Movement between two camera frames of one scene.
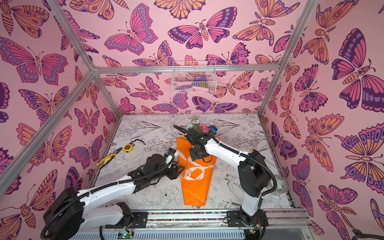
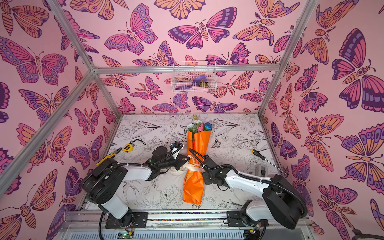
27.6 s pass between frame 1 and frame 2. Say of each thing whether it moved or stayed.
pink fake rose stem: moved
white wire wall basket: stayed
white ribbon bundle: moved
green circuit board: stayed
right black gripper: moved
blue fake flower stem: moved
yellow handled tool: stayed
